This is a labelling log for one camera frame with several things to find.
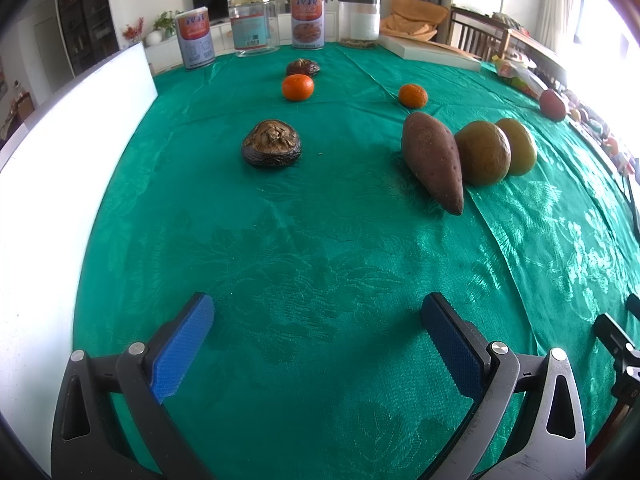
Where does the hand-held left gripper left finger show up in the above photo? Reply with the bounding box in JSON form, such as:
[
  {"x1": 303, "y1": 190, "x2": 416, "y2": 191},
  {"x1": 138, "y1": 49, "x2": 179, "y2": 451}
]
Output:
[{"x1": 50, "y1": 291, "x2": 216, "y2": 480}]

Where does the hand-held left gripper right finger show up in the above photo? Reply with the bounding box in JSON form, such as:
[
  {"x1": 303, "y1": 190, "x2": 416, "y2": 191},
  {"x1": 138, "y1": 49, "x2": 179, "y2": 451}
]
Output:
[{"x1": 420, "y1": 291, "x2": 587, "y2": 480}]

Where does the reddish brown sweet potato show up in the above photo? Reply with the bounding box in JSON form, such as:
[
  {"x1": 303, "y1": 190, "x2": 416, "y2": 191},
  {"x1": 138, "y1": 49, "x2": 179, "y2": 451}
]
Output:
[{"x1": 401, "y1": 111, "x2": 465, "y2": 217}]

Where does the green brown round fruit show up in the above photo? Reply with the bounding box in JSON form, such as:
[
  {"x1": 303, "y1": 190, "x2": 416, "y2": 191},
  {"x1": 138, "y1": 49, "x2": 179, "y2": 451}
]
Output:
[
  {"x1": 495, "y1": 117, "x2": 538, "y2": 177},
  {"x1": 454, "y1": 120, "x2": 512, "y2": 187}
]

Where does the large dried shiitake mushroom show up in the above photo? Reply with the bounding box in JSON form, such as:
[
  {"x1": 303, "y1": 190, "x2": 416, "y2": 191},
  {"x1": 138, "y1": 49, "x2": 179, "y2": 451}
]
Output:
[{"x1": 241, "y1": 119, "x2": 303, "y2": 168}]

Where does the orange tangerine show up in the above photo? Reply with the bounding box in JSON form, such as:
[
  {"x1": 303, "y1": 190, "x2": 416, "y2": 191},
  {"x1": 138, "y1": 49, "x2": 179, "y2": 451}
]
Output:
[
  {"x1": 282, "y1": 74, "x2": 315, "y2": 102},
  {"x1": 398, "y1": 83, "x2": 428, "y2": 109}
]

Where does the green patterned tablecloth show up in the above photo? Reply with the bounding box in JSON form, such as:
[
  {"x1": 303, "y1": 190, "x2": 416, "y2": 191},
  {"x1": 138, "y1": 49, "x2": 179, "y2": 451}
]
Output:
[{"x1": 72, "y1": 42, "x2": 640, "y2": 480}]

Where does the pile of assorted produce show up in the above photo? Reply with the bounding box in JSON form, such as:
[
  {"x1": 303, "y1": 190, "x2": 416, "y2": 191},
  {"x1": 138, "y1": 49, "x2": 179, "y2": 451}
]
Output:
[{"x1": 565, "y1": 92, "x2": 640, "y2": 176}]

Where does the white foam board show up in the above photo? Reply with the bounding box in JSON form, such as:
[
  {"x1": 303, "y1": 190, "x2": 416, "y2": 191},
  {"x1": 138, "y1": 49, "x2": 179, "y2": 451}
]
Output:
[{"x1": 0, "y1": 42, "x2": 160, "y2": 476}]

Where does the red apple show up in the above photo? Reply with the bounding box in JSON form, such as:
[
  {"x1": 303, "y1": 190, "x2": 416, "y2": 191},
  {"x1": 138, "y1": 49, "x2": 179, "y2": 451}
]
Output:
[{"x1": 539, "y1": 88, "x2": 568, "y2": 122}]

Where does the clear plastic bag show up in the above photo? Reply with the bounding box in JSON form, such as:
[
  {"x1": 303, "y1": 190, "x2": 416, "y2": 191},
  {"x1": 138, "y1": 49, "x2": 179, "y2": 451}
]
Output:
[{"x1": 492, "y1": 55, "x2": 551, "y2": 98}]

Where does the wooden side table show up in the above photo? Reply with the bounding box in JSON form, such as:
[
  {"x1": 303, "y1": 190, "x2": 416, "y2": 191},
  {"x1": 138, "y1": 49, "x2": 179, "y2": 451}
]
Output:
[{"x1": 505, "y1": 27, "x2": 571, "y2": 86}]

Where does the white television cabinet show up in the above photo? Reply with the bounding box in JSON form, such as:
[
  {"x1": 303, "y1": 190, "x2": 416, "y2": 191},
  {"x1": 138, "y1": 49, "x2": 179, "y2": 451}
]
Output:
[{"x1": 145, "y1": 10, "x2": 293, "y2": 75}]

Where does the white thick book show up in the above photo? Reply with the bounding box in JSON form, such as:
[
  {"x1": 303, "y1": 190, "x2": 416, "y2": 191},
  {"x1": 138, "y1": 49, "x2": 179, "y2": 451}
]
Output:
[{"x1": 378, "y1": 35, "x2": 482, "y2": 73}]

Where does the small dried shiitake mushroom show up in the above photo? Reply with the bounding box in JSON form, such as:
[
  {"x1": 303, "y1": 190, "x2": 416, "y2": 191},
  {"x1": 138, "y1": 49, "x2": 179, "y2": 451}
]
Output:
[{"x1": 286, "y1": 58, "x2": 321, "y2": 78}]

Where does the small red label can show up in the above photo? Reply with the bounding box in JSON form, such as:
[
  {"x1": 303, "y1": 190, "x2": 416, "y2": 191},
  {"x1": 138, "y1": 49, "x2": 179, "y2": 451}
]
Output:
[{"x1": 175, "y1": 6, "x2": 216, "y2": 71}]

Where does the wooden chair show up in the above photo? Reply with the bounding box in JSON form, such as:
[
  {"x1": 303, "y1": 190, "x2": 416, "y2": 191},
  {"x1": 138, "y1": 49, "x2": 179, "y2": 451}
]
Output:
[{"x1": 448, "y1": 6, "x2": 511, "y2": 61}]

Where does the red flower bouquet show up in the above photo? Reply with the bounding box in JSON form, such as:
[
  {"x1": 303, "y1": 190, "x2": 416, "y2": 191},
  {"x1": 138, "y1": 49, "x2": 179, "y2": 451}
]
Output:
[{"x1": 122, "y1": 17, "x2": 145, "y2": 44}]

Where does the leafy plant white vase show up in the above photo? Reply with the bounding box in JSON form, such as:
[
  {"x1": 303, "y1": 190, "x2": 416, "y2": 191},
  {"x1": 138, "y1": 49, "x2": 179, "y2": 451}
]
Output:
[{"x1": 145, "y1": 10, "x2": 182, "y2": 47}]

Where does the clear jar red label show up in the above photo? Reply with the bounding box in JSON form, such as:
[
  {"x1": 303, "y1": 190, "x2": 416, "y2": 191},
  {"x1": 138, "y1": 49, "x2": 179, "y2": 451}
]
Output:
[{"x1": 227, "y1": 0, "x2": 281, "y2": 57}]

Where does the orange beanbag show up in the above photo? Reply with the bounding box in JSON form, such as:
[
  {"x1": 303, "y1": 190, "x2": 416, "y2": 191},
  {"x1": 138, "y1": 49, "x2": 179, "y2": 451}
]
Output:
[{"x1": 380, "y1": 0, "x2": 449, "y2": 41}]

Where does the clear jar black lid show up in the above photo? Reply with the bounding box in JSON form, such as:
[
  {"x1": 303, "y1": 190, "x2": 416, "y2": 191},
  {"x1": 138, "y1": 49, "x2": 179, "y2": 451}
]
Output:
[{"x1": 338, "y1": 0, "x2": 382, "y2": 50}]

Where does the dark glass cabinet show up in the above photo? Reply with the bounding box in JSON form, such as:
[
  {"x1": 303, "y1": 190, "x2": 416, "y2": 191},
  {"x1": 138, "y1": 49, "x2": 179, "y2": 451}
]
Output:
[{"x1": 55, "y1": 0, "x2": 108, "y2": 78}]

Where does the tall red label can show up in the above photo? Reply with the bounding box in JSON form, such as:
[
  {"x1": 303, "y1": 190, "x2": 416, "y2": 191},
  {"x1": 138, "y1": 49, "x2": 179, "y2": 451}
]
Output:
[{"x1": 290, "y1": 0, "x2": 327, "y2": 51}]

